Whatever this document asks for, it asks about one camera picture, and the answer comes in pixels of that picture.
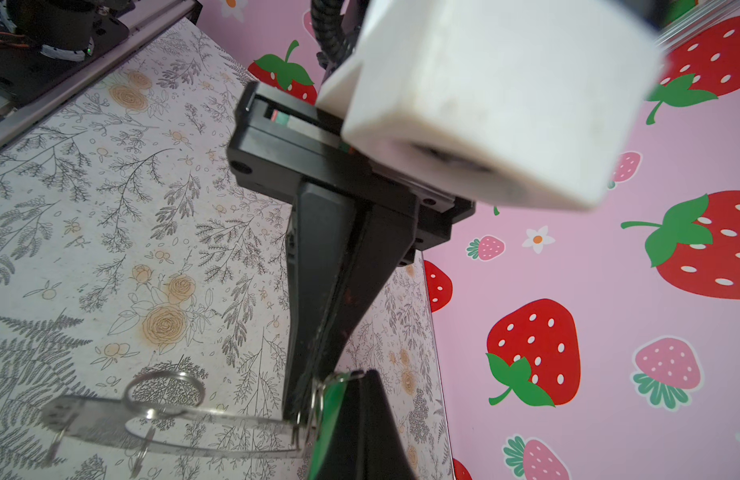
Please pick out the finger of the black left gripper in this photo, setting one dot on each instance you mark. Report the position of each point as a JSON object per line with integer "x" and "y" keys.
{"x": 341, "y": 251}

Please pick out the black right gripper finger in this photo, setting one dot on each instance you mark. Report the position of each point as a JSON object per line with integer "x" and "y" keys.
{"x": 366, "y": 443}

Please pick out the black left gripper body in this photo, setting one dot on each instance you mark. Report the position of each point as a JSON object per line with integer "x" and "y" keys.
{"x": 282, "y": 145}

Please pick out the silver key green tag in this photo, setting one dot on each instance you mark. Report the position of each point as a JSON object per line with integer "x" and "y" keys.
{"x": 329, "y": 400}

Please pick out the clear acrylic keyring holder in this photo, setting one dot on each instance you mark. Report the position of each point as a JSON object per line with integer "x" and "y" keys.
{"x": 179, "y": 430}

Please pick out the aluminium front rail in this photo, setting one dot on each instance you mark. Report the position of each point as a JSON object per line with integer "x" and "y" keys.
{"x": 50, "y": 51}

